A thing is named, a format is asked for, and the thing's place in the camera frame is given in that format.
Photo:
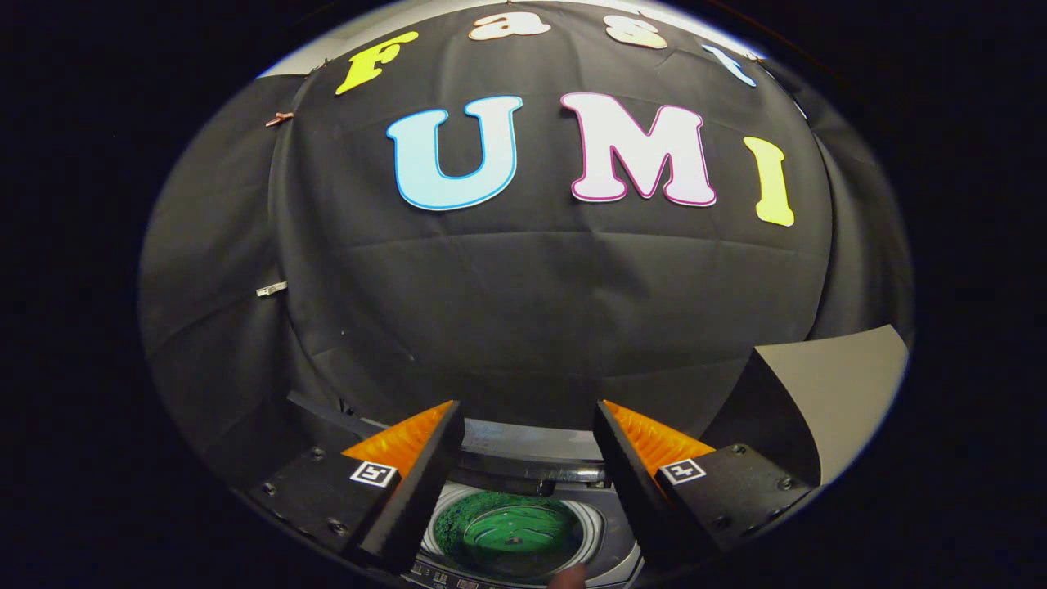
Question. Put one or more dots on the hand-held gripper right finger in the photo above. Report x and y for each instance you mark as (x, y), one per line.
(634, 491)

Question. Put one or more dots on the dark grey washing machine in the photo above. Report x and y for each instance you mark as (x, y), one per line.
(523, 442)

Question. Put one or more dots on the green polo shirt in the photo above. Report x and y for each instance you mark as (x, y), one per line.
(507, 523)

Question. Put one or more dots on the silver clip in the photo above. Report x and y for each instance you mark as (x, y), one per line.
(271, 289)

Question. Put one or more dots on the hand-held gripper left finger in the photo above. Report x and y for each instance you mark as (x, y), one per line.
(425, 491)

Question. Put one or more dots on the copper clip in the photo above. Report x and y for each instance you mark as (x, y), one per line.
(278, 119)

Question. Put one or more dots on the black backdrop cloth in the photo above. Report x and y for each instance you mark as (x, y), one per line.
(532, 311)

